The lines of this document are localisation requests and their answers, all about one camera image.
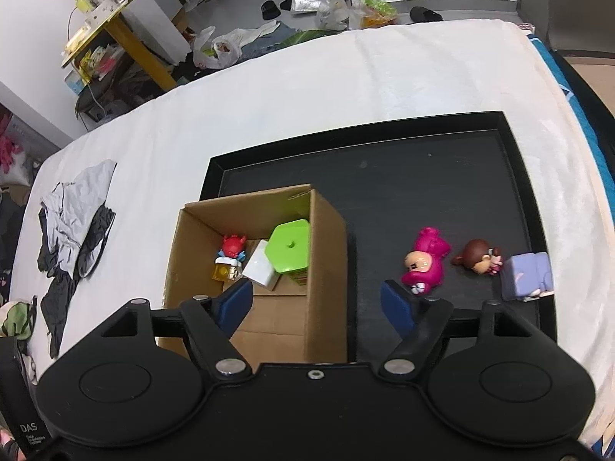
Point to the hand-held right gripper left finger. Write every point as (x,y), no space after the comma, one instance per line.
(238,300)

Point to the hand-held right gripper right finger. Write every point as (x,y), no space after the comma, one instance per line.
(396,305)

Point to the white charger cube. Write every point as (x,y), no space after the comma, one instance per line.
(259,266)

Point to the red figurine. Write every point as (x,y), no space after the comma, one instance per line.
(231,249)

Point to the pink hooded figurine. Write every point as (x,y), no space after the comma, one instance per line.
(425,261)

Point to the brown cardboard box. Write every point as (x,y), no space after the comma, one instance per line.
(326,288)

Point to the green toy block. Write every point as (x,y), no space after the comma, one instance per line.
(288,247)

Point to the brown-haired doll figurine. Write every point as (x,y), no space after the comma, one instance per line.
(478,255)

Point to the black shallow tray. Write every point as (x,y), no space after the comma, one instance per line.
(408,182)

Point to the purple box toy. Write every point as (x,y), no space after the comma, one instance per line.
(526,273)

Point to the green patterned cloth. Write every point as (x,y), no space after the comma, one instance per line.
(19,319)

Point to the black garment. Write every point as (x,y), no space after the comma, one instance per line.
(60,297)

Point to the grey garment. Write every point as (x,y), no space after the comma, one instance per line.
(79,201)

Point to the white plastic bag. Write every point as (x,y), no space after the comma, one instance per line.
(223,50)

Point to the pink plush item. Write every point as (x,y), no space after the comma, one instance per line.
(7,151)

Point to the blue patterned mattress cover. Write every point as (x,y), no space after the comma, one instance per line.
(584,120)

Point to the yellow table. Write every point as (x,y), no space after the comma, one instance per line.
(129,43)

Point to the black slipper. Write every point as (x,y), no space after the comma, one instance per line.
(425,14)

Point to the green plastic bag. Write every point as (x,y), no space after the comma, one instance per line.
(377,7)

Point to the silver foil bag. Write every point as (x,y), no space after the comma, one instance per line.
(310,2)

